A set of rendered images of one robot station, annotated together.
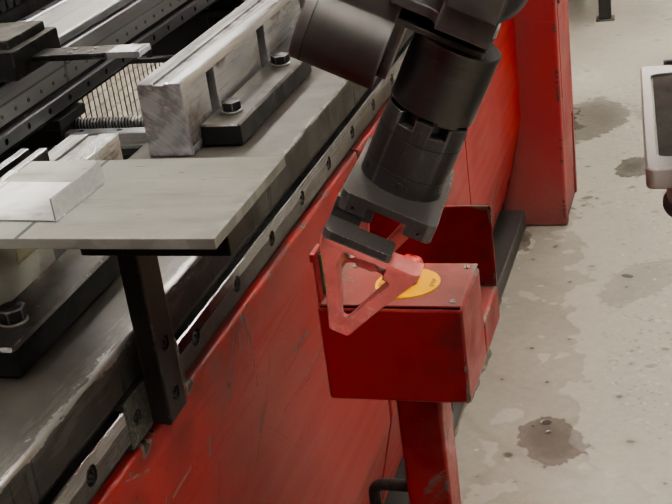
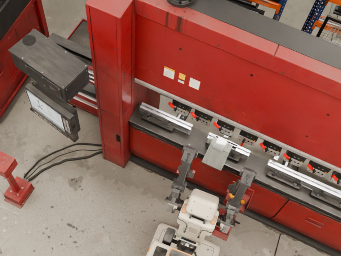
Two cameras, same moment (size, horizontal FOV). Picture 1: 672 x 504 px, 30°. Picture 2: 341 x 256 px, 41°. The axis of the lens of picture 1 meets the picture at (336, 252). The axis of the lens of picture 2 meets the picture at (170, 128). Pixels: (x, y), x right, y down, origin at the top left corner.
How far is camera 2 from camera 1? 3.50 m
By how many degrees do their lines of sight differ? 68
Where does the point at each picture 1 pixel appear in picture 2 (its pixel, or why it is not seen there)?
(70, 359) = not seen: hidden behind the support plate
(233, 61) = (286, 174)
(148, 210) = (211, 156)
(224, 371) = (228, 173)
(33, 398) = (202, 150)
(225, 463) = (222, 176)
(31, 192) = (221, 146)
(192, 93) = (270, 167)
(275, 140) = (266, 180)
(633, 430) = not seen: outside the picture
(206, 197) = (212, 162)
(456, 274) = not seen: hidden behind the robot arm
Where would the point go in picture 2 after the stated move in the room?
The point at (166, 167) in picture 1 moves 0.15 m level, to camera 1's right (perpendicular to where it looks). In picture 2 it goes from (223, 159) to (222, 175)
